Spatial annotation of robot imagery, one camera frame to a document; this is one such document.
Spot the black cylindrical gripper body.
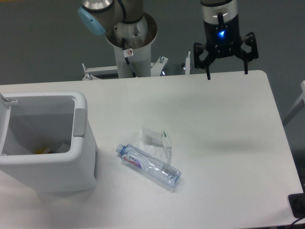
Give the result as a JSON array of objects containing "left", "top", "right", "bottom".
[{"left": 203, "top": 17, "right": 243, "bottom": 59}]

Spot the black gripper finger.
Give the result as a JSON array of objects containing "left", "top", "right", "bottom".
[
  {"left": 193, "top": 42, "right": 216, "bottom": 81},
  {"left": 241, "top": 32, "right": 259, "bottom": 74}
]

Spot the white plastic wrapper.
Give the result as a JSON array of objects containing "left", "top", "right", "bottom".
[{"left": 138, "top": 127, "right": 172, "bottom": 164}]

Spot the clear plastic water bottle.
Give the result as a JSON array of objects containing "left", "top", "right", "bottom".
[{"left": 116, "top": 144, "right": 182, "bottom": 191}]

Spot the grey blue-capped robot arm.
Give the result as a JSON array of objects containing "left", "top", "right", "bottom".
[{"left": 78, "top": 0, "right": 259, "bottom": 78}]

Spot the white open trash can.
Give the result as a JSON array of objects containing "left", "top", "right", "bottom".
[{"left": 0, "top": 91, "right": 98, "bottom": 192}]

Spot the yellow trash inside bin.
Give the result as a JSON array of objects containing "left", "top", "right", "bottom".
[{"left": 34, "top": 147, "right": 53, "bottom": 155}]

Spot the black device at table edge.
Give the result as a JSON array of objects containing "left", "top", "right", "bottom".
[{"left": 288, "top": 193, "right": 305, "bottom": 218}]

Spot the white upright bracket post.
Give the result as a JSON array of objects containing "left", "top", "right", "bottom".
[{"left": 182, "top": 51, "right": 191, "bottom": 75}]

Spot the white metal base frame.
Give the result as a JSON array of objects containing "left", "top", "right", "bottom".
[{"left": 82, "top": 56, "right": 169, "bottom": 81}]

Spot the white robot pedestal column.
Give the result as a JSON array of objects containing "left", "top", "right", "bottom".
[{"left": 105, "top": 12, "right": 157, "bottom": 78}]

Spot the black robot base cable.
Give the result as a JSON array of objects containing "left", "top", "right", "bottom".
[{"left": 121, "top": 37, "right": 138, "bottom": 78}]

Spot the white frame at right edge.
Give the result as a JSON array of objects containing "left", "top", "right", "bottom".
[{"left": 282, "top": 81, "right": 305, "bottom": 126}]

